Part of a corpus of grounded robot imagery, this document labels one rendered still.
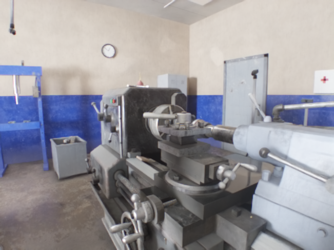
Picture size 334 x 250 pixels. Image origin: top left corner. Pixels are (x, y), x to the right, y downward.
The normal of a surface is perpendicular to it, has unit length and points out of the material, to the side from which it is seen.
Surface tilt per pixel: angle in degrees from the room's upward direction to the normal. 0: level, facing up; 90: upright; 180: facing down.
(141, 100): 90
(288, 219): 90
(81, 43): 90
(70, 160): 90
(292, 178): 67
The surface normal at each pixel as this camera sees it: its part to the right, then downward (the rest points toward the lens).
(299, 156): -0.81, -0.17
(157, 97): 0.54, 0.11
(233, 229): -0.84, 0.07
